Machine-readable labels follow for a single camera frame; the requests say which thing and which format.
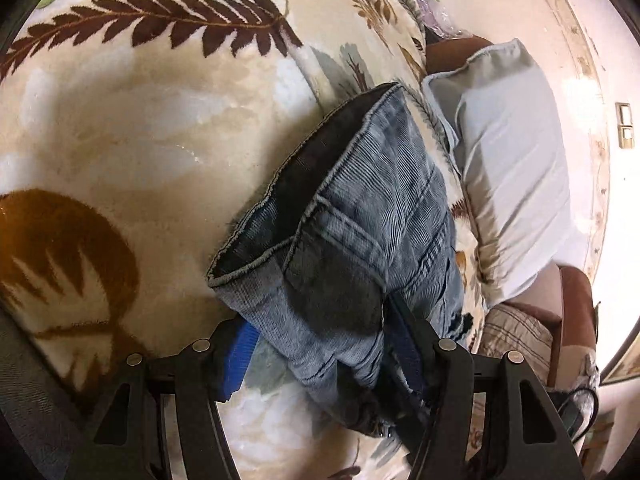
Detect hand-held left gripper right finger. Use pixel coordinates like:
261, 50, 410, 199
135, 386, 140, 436
384, 294, 586, 480

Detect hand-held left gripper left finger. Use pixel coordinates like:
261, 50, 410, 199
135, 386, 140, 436
67, 319, 261, 480

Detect grey-blue denim pants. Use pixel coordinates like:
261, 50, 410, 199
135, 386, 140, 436
206, 81, 463, 438

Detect striped floral cushion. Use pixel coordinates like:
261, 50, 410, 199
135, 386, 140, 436
477, 304, 557, 388

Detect brown upholstered headboard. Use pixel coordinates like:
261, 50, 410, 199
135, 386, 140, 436
425, 35, 601, 388

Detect crumpled grey cloth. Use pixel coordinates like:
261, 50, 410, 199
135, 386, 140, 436
550, 350, 601, 443

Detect grey pillow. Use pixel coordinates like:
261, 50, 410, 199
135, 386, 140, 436
421, 39, 573, 306

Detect leaf print fleece blanket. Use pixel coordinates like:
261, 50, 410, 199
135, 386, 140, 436
0, 0, 483, 480

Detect clear plastic bag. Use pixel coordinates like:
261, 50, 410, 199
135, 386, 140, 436
417, 0, 468, 43

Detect dark wooden frame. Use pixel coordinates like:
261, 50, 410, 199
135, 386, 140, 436
600, 310, 640, 387

